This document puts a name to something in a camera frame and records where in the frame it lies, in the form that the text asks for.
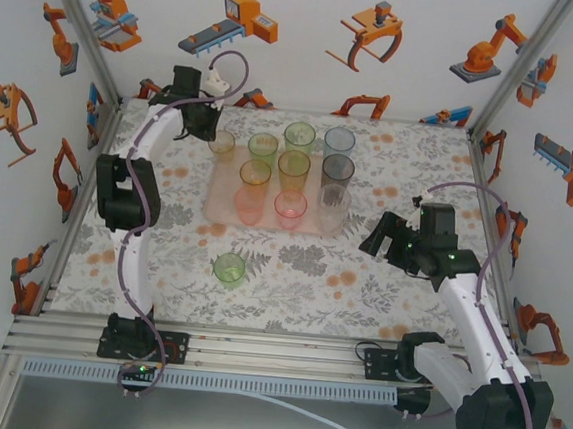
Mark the pale amber plastic glass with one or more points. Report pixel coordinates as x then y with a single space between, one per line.
220 153

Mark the clear plastic glass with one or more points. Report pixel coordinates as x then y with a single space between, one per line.
333 213

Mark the green transparent plastic glass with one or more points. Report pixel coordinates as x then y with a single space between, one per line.
299 140
262 149
229 272

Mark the amber transparent plastic glass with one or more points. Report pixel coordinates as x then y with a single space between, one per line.
254 179
292 175

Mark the grey transparent plastic glass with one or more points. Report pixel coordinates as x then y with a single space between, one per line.
337 174

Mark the salmon pink plastic glass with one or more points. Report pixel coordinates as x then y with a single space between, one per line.
248 208

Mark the red transparent plastic glass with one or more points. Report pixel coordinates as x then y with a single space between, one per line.
289 215

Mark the blue transparent plastic glass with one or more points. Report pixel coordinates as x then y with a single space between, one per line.
339 141

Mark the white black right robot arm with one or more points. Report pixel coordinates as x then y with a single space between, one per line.
473 321

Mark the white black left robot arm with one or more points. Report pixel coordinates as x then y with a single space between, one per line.
147 137

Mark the pink rectangular tray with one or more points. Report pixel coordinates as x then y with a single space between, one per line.
221 199

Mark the small black electronics box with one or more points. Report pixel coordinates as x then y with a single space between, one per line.
138 369
413 401

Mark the white thin tube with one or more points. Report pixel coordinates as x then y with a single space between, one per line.
328 424

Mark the aluminium side rail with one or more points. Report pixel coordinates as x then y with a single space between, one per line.
481 158
76 206

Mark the aluminium corner post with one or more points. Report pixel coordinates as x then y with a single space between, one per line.
520 67
84 26

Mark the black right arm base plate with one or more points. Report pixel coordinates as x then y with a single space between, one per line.
378 368

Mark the aluminium frame rail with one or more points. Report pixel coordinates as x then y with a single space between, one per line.
274 359

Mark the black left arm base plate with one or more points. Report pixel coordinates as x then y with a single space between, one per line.
177 348

